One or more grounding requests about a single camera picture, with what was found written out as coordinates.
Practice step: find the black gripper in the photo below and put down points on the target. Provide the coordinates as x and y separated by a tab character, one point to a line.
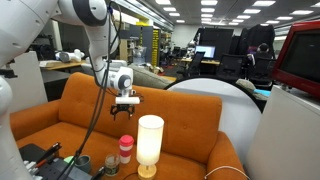
123	108

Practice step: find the red bottle lid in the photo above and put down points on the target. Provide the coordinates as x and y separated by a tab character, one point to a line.
126	140

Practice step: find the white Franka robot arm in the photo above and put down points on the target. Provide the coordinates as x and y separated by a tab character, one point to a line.
20	20

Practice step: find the white red striped bottle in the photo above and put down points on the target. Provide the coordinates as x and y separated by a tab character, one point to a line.
125	155

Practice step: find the grey fabric couch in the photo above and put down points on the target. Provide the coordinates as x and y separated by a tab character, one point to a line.
146	78

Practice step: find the orange fabric couch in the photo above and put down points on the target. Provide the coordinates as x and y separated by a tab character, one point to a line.
186	123

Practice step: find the white shade wooden lamp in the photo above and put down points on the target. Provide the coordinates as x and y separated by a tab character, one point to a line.
150	140

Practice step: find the glass jar dark label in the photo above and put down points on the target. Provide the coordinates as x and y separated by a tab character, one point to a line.
112	165

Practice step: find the grey teal cup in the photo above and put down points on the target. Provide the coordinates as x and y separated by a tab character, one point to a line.
82	164

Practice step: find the small green object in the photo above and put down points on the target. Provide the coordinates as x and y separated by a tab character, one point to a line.
68	160

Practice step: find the white cylindrical device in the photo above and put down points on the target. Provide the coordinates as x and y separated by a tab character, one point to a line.
68	56

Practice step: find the black office chair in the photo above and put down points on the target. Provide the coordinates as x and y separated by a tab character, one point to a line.
261	71
195	65
230	66

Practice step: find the black flat pad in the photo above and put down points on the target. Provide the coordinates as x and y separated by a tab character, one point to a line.
30	151

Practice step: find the white board panel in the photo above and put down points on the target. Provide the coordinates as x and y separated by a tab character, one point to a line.
26	83

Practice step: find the lit computer monitor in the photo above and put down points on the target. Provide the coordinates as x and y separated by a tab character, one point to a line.
205	51

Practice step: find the round white panel black rim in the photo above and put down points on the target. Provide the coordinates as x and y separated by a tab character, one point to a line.
233	110

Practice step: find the seated person dark hair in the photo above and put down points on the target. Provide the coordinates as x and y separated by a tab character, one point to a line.
265	48

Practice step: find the red framed monitor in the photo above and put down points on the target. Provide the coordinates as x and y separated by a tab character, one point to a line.
300	56

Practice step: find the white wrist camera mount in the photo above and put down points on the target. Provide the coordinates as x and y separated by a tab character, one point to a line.
127	100

